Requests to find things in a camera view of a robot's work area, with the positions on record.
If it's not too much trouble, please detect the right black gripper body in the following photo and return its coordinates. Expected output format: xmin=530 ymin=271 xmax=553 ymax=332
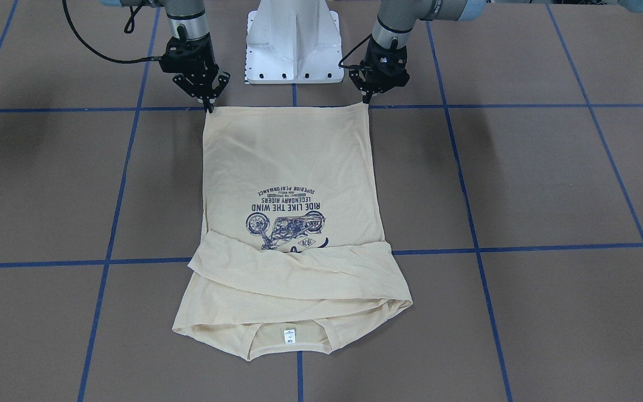
xmin=159 ymin=33 xmax=230 ymax=102

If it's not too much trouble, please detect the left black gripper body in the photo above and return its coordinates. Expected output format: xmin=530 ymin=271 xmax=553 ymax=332
xmin=349 ymin=36 xmax=409 ymax=94

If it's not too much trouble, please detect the beige long-sleeve printed shirt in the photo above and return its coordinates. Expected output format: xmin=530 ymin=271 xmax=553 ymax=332
xmin=172 ymin=103 xmax=413 ymax=361

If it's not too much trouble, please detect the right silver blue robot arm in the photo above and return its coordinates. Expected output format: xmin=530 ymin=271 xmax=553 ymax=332
xmin=102 ymin=1 xmax=230 ymax=113

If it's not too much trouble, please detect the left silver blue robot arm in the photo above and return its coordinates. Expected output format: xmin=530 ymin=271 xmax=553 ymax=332
xmin=338 ymin=1 xmax=487 ymax=104

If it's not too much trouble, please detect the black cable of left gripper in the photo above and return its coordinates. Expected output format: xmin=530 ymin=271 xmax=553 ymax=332
xmin=337 ymin=33 xmax=373 ymax=70

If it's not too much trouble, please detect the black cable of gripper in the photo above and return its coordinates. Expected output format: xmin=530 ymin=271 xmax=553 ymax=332
xmin=62 ymin=0 xmax=169 ymax=64
xmin=337 ymin=33 xmax=373 ymax=70

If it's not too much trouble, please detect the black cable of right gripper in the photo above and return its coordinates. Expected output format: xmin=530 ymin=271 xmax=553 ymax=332
xmin=62 ymin=0 xmax=169 ymax=64

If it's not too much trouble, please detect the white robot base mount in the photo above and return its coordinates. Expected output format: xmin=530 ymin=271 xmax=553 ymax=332
xmin=245 ymin=1 xmax=344 ymax=84

